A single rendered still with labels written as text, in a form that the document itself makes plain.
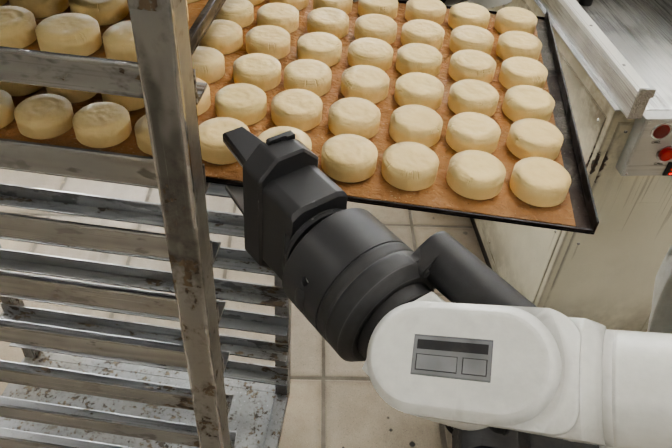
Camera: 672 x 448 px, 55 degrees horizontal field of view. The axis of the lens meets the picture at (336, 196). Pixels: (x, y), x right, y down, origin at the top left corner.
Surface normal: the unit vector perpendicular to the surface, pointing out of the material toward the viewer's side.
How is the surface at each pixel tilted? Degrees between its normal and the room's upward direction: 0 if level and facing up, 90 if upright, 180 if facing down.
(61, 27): 0
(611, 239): 90
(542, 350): 37
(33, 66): 90
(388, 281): 47
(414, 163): 1
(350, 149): 1
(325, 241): 27
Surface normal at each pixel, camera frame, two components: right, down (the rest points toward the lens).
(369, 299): 0.17, 0.09
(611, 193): 0.09, 0.66
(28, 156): -0.13, 0.64
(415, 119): 0.06, -0.75
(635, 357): -0.33, -0.72
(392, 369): -0.43, -0.37
